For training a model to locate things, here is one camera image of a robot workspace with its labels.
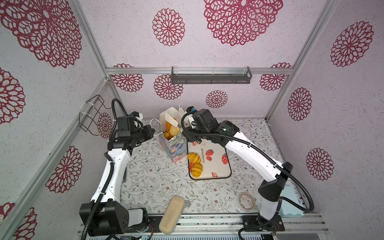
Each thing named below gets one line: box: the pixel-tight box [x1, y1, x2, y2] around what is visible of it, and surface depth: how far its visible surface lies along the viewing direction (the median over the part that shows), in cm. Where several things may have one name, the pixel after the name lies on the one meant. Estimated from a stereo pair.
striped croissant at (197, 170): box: [191, 162, 203, 178], surface depth 91 cm
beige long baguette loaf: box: [159, 196, 185, 235], surface depth 75 cm
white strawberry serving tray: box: [187, 141, 232, 179], surface depth 96 cm
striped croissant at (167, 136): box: [163, 132, 173, 141], surface depth 92 cm
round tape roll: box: [237, 192, 256, 212], surface depth 82 cm
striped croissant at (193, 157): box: [188, 152, 202, 163], surface depth 96 cm
